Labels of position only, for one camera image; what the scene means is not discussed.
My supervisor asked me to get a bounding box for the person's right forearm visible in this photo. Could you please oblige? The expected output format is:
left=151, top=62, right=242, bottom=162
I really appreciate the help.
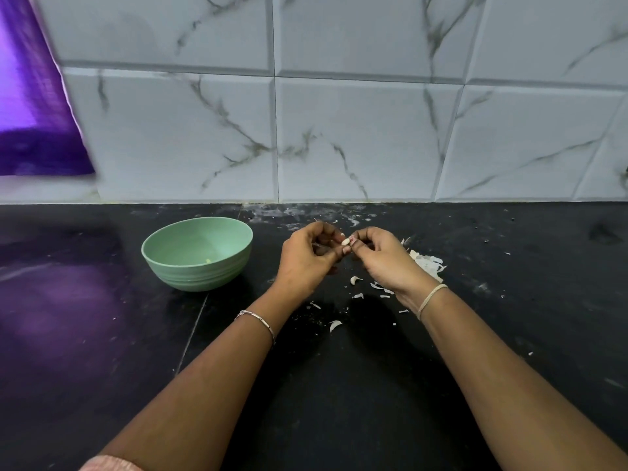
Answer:
left=420, top=289, right=628, bottom=471

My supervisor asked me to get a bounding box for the person's right hand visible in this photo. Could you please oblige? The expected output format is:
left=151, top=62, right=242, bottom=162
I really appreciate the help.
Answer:
left=343, top=226, right=442, bottom=312

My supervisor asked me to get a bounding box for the person's left hand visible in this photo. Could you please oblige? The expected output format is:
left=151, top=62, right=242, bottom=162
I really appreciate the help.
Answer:
left=271, top=220, right=347, bottom=304

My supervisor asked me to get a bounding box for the pink patterned left sleeve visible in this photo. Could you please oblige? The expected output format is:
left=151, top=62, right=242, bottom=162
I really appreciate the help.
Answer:
left=78, top=455, right=145, bottom=471

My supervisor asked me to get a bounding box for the silver right wrist bracelet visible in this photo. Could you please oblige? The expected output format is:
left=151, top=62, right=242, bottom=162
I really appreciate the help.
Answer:
left=416, top=282, right=449, bottom=323

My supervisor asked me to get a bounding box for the silver wrist bracelet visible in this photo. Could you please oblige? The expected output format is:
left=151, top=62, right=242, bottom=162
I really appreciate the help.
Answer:
left=416, top=282, right=449, bottom=323
left=234, top=309, right=279, bottom=347

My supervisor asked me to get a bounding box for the silver left wrist bracelet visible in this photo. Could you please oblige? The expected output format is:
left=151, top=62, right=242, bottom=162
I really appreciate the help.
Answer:
left=234, top=309, right=279, bottom=347

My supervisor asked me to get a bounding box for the mint green bowl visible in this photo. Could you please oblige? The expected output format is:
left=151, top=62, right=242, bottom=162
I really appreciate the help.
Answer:
left=140, top=215, right=255, bottom=293

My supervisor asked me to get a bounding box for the person's left forearm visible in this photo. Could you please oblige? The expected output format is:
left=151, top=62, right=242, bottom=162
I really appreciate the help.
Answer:
left=98, top=297, right=296, bottom=471

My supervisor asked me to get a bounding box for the purple cloth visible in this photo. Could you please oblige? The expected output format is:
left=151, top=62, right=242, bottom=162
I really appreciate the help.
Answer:
left=0, top=0, right=96, bottom=179

